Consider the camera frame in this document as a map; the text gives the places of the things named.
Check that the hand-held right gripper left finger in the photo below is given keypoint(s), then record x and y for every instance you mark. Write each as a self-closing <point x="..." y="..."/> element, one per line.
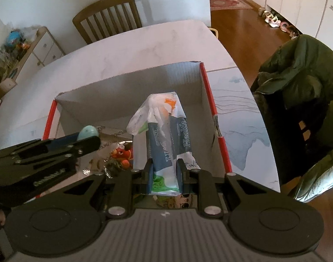
<point x="148" y="177"/>

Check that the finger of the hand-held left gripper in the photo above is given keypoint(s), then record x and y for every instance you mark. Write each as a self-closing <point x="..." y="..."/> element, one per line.
<point x="65" y="142"/>
<point x="87" y="146"/>

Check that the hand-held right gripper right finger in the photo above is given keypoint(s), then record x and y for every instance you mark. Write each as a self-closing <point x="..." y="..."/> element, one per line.
<point x="181" y="176"/>

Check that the small teal egg-shaped object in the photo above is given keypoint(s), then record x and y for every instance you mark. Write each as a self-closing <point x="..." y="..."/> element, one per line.
<point x="87" y="131"/>

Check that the silver foil packet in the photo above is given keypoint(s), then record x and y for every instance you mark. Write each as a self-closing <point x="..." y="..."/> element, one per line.
<point x="96" y="163"/>

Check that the green printed packet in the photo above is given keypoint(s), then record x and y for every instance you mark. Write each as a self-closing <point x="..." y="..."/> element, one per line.
<point x="169" y="202"/>

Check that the orange cartoon figure packet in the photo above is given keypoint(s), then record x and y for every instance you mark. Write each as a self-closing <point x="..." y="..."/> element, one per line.
<point x="122" y="154"/>

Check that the white plastic bag of packets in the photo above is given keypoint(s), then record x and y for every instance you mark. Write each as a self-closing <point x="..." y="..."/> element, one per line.
<point x="161" y="131"/>

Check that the white cardboard box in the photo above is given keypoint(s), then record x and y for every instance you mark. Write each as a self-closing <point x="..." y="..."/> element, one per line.
<point x="128" y="87"/>

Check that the person's left hand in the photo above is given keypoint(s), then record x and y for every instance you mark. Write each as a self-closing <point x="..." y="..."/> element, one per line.
<point x="0" y="217"/>

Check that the open cardboard box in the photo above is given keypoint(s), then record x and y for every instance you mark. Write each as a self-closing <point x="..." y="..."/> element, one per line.
<point x="5" y="87"/>

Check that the white wooden sideboard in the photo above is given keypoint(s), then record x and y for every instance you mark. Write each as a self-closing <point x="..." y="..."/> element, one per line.
<point x="43" y="49"/>

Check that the blue globe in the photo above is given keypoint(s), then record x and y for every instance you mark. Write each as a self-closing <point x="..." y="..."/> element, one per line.
<point x="13" y="36"/>

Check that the brown wooden chair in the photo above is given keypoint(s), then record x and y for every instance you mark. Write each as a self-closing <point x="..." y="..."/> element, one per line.
<point x="106" y="4"/>

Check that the green jacket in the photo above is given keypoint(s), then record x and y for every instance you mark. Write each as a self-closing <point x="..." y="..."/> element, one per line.
<point x="305" y="68"/>

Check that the red patterned rug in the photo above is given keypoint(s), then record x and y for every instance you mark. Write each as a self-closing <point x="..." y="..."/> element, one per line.
<point x="229" y="3"/>

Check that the row of small shoes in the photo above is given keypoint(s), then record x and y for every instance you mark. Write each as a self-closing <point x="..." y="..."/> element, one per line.
<point x="275" y="20"/>

